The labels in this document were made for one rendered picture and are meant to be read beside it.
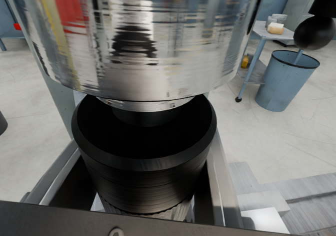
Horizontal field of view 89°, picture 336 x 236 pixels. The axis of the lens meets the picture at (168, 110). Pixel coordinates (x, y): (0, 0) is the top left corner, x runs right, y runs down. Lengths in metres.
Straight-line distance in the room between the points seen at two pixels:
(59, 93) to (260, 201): 0.51
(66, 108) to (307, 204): 0.65
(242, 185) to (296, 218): 0.15
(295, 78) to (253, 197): 2.01
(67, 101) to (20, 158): 1.42
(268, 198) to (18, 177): 1.70
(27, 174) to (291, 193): 1.69
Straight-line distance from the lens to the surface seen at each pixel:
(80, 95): 0.50
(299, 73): 2.27
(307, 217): 0.53
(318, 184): 0.60
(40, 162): 1.81
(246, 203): 0.34
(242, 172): 0.42
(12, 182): 1.80
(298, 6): 5.22
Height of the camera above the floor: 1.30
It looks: 39 degrees down
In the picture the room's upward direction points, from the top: 5 degrees clockwise
